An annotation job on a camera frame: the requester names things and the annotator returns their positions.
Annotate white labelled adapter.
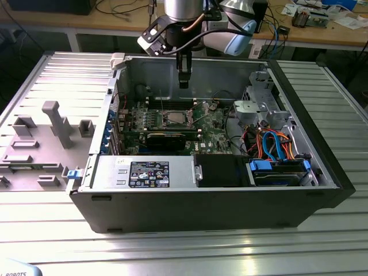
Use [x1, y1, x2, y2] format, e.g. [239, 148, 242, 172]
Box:
[249, 43, 263, 60]

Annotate white plastic case latch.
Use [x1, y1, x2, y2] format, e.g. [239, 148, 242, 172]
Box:
[110, 52, 128, 70]

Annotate black tower box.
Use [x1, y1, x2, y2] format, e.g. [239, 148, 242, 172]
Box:
[254, 0, 269, 35]

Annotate white paper sheets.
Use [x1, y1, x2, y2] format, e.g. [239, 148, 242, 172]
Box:
[330, 16, 368, 31]

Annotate blue box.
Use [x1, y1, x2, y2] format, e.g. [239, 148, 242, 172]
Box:
[321, 0, 359, 9]

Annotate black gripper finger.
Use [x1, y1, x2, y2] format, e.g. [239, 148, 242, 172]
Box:
[176, 52, 193, 89]

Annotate wooden workbench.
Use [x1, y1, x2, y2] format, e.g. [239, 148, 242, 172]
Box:
[0, 0, 368, 54]

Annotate black cable loop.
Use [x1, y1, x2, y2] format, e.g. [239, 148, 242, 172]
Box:
[224, 105, 248, 155]

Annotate silver metal part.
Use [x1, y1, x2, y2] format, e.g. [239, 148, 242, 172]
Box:
[309, 10, 331, 29]

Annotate finned metal heatsink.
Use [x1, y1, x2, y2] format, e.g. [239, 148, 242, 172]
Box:
[291, 7, 311, 29]

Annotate black camera cable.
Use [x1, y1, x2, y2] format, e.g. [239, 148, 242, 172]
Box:
[160, 28, 252, 55]

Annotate blue flat data cable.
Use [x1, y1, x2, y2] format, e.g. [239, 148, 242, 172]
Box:
[262, 129, 285, 162]

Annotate silver power supply unit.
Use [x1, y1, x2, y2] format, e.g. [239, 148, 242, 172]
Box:
[91, 154, 200, 191]

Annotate black graphics card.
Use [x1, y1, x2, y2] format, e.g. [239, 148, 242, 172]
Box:
[122, 129, 187, 152]

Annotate CPU socket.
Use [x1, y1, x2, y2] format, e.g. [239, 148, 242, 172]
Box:
[161, 109, 198, 129]

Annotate hard disk in blue carrier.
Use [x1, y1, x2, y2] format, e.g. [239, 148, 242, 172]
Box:
[246, 158, 314, 187]

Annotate orange flat data cable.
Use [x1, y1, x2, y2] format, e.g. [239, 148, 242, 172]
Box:
[280, 132, 296, 161]

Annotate orange power wires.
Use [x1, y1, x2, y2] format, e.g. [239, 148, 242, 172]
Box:
[246, 129, 264, 159]

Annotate metal socket cover frame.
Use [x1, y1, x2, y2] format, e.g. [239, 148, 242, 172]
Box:
[186, 102, 209, 128]

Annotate large black box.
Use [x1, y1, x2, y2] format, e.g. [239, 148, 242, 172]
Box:
[7, 0, 94, 17]

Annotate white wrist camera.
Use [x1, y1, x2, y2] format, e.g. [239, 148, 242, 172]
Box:
[136, 17, 168, 58]

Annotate open black PC case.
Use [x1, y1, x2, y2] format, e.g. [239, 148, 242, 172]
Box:
[65, 51, 357, 234]

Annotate perforated silver drive cage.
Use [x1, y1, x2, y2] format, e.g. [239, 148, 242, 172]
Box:
[244, 70, 292, 129]

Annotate silver bracket with oval boss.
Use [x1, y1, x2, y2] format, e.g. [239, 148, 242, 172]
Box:
[233, 99, 267, 124]

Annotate pale blue teach pendant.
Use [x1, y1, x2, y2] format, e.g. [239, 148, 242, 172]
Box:
[0, 258, 44, 276]

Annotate green motherboard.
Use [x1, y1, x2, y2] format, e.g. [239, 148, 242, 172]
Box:
[114, 97, 241, 158]

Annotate small blue plastic latch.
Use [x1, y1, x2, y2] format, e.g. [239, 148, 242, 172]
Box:
[66, 168, 83, 182]

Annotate grey parts rack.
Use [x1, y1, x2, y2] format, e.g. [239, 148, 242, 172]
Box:
[0, 100, 97, 193]

